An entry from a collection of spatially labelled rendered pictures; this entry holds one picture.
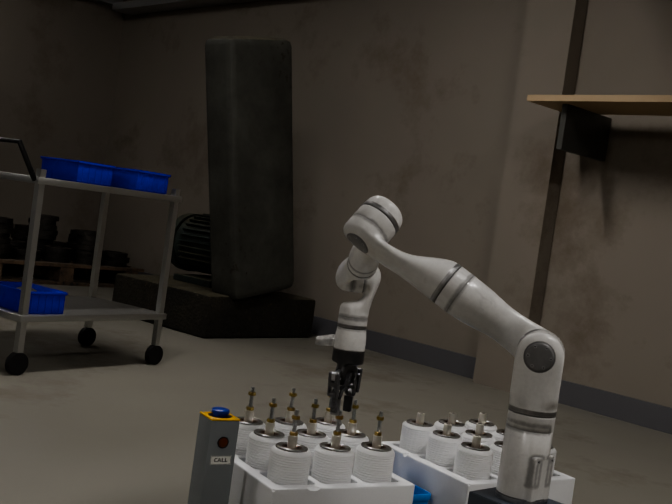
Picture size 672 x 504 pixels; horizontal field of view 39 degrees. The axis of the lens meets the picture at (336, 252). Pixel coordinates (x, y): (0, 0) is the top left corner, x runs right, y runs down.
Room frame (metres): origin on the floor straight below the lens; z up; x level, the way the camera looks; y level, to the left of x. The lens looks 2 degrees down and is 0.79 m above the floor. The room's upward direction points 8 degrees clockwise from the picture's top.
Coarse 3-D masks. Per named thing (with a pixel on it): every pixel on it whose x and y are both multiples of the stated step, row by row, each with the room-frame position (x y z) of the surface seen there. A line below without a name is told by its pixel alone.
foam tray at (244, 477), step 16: (240, 464) 2.21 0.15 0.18; (240, 480) 2.18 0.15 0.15; (256, 480) 2.11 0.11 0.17; (352, 480) 2.22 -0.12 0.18; (400, 480) 2.26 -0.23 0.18; (240, 496) 2.17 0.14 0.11; (256, 496) 2.10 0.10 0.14; (272, 496) 2.05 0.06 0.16; (288, 496) 2.07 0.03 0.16; (304, 496) 2.09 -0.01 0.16; (320, 496) 2.11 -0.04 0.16; (336, 496) 2.13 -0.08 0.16; (352, 496) 2.15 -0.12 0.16; (368, 496) 2.18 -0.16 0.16; (384, 496) 2.20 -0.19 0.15; (400, 496) 2.22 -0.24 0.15
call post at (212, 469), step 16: (208, 432) 2.06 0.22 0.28; (224, 432) 2.07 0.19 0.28; (208, 448) 2.05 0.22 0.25; (224, 448) 2.07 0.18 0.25; (208, 464) 2.05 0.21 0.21; (224, 464) 2.07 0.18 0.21; (192, 480) 2.10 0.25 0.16; (208, 480) 2.06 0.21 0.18; (224, 480) 2.08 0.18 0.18; (192, 496) 2.09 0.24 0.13; (208, 496) 2.06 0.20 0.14; (224, 496) 2.08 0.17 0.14
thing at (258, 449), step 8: (248, 440) 2.24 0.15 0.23; (256, 440) 2.21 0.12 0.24; (264, 440) 2.20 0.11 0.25; (272, 440) 2.21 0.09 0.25; (280, 440) 2.22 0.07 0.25; (248, 448) 2.23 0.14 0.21; (256, 448) 2.21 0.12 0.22; (264, 448) 2.20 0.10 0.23; (248, 456) 2.22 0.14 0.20; (256, 456) 2.21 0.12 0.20; (264, 456) 2.20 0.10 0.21; (248, 464) 2.22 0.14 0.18; (256, 464) 2.21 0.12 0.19; (264, 464) 2.20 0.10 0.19
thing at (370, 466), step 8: (360, 448) 2.25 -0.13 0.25; (360, 456) 2.24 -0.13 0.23; (368, 456) 2.23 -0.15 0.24; (376, 456) 2.22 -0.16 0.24; (384, 456) 2.23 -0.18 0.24; (392, 456) 2.25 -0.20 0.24; (360, 464) 2.24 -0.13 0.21; (368, 464) 2.23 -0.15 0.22; (376, 464) 2.22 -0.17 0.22; (384, 464) 2.23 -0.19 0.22; (392, 464) 2.25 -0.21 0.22; (360, 472) 2.24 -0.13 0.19; (368, 472) 2.23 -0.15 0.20; (376, 472) 2.22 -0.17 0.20; (384, 472) 2.23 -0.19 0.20; (368, 480) 2.23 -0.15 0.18; (376, 480) 2.22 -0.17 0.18; (384, 480) 2.23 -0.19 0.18
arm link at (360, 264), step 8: (368, 200) 1.92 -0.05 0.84; (376, 200) 1.90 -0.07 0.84; (384, 200) 1.90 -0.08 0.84; (384, 208) 1.89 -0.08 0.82; (392, 208) 1.89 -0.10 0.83; (392, 216) 1.89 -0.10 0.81; (400, 216) 1.91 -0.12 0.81; (400, 224) 1.91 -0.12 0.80; (352, 248) 2.07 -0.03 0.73; (352, 256) 2.06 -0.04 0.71; (360, 256) 2.04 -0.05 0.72; (368, 256) 2.04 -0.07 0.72; (352, 264) 2.08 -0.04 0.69; (360, 264) 2.06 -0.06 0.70; (368, 264) 2.05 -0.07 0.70; (376, 264) 2.07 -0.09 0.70; (352, 272) 2.11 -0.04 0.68; (360, 272) 2.08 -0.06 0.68; (368, 272) 2.09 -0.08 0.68
